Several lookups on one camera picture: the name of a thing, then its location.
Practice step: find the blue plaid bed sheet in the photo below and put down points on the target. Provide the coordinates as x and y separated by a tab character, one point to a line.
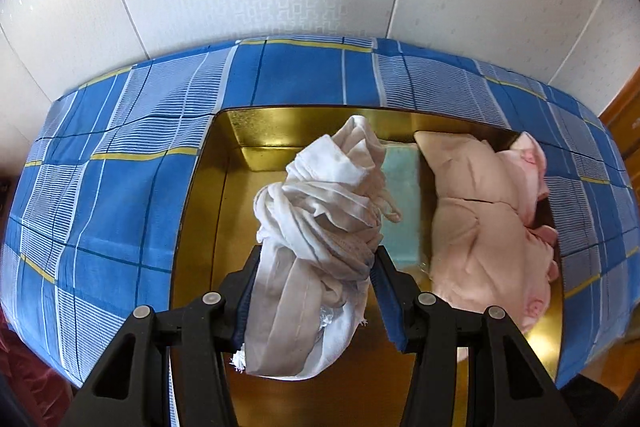
125	207

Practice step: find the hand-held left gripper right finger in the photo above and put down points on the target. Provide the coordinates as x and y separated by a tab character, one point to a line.
395	307

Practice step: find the red blanket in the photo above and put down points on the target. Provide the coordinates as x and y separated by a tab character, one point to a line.
25	372

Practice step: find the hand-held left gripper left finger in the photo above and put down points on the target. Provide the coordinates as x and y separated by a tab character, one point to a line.
239	317

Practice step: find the pink floral garment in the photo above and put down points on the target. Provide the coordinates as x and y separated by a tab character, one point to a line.
530	162

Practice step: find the wooden cabinet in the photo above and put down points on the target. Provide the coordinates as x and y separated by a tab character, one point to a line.
622	112

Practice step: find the light teal soft pack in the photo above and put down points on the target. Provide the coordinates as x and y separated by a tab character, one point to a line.
405	207

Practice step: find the pale pink padded jacket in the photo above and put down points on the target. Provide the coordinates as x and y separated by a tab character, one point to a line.
475	227

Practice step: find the gold cardboard box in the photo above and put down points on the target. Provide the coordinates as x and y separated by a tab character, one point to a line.
225	217

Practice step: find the white cloth garment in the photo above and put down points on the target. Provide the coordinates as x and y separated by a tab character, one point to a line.
320	217

